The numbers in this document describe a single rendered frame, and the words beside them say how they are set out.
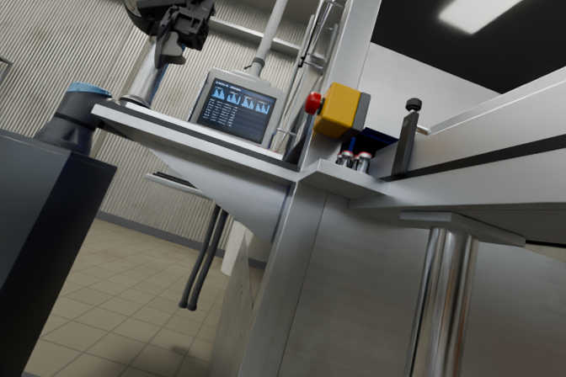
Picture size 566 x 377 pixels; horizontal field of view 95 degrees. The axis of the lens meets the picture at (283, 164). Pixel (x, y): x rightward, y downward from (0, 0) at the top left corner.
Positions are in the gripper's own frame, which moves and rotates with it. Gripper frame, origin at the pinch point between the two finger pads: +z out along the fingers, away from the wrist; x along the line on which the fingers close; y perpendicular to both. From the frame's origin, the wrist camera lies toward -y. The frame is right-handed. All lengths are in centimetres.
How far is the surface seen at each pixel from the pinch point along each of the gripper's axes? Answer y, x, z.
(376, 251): 57, -12, 26
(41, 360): -24, 65, 104
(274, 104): 28, 89, -39
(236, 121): 10, 89, -21
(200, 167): 18.8, -1.7, 20.5
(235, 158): 26.1, -10.2, 17.5
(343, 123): 41.7, -20.8, 7.8
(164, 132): 12.0, -10.2, 17.1
